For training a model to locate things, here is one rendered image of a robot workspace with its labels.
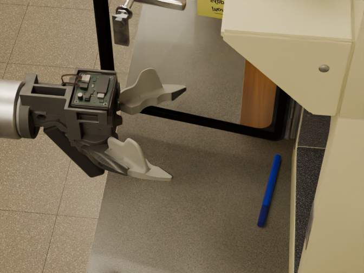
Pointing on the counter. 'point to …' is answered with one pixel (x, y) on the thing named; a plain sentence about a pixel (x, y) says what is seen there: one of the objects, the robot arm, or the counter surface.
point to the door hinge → (296, 112)
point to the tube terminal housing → (338, 180)
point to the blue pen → (269, 191)
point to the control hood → (296, 45)
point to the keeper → (309, 225)
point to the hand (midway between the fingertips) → (181, 135)
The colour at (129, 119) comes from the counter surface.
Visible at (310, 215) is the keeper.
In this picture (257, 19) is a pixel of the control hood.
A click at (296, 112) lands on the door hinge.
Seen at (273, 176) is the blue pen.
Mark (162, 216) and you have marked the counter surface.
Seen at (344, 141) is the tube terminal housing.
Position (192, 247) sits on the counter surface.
